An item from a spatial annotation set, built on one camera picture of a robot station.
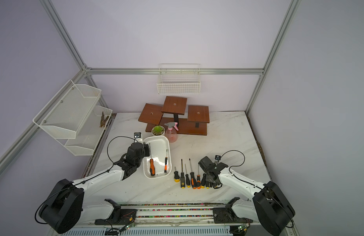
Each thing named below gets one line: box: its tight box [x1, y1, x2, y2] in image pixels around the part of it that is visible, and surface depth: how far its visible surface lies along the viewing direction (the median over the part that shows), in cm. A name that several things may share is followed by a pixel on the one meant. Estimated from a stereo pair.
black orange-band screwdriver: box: [196, 164, 202, 190], surface depth 85 cm
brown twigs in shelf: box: [99, 111, 110, 128], surface depth 100 cm
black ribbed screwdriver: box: [201, 173, 207, 189], surface depth 86 cm
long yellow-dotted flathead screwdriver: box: [180, 158, 186, 189], surface depth 86 cm
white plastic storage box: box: [142, 135, 172, 179], surface depth 91 cm
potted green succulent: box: [151, 125, 166, 136], surface depth 100 cm
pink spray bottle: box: [164, 121, 180, 144], surface depth 97 cm
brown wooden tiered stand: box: [138, 95, 211, 136], surface depth 100 cm
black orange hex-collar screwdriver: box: [188, 158, 198, 190], surface depth 86 cm
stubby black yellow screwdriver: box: [173, 166, 181, 183], surface depth 88 cm
